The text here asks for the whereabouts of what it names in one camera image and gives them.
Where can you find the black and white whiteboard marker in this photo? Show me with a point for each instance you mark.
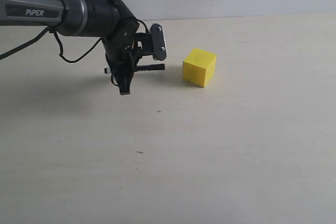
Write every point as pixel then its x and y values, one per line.
pixel 153 67

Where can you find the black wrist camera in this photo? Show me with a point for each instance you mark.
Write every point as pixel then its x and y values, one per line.
pixel 152 43

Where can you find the yellow cube block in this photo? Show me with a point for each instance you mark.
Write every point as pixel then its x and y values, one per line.
pixel 198 67

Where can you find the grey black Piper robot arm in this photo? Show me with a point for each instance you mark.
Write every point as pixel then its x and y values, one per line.
pixel 108 20

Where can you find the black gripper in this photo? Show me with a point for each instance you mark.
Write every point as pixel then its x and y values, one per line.
pixel 118 41

